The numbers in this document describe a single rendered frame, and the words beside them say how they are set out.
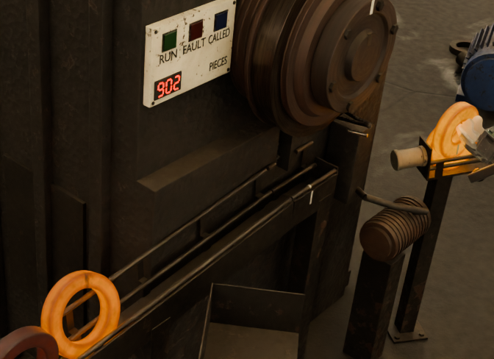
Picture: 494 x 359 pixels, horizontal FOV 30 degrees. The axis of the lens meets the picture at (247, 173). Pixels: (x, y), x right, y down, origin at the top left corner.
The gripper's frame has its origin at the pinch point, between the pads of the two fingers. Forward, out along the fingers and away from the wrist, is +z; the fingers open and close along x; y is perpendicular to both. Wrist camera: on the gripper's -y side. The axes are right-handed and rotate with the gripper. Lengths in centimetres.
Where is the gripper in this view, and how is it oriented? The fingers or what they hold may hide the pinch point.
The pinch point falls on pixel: (458, 123)
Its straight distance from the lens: 251.8
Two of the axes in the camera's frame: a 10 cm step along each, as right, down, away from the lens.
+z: -5.8, -6.8, 4.4
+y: 2.7, -6.7, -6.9
